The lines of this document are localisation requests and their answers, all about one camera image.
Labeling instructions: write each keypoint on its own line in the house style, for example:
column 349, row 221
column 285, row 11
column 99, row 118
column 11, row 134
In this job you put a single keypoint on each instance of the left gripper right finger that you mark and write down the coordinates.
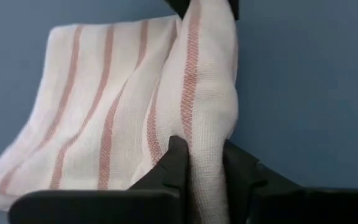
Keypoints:
column 259, row 199

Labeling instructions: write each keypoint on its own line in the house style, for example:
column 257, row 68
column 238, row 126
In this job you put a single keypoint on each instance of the white red-striped towel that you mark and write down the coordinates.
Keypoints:
column 120, row 109

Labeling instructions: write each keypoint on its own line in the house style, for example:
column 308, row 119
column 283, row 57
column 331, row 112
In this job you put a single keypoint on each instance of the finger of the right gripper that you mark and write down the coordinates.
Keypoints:
column 234, row 7
column 179, row 6

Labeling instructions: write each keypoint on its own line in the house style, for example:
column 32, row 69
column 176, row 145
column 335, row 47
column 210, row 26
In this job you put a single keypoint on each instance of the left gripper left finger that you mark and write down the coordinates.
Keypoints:
column 160, row 193

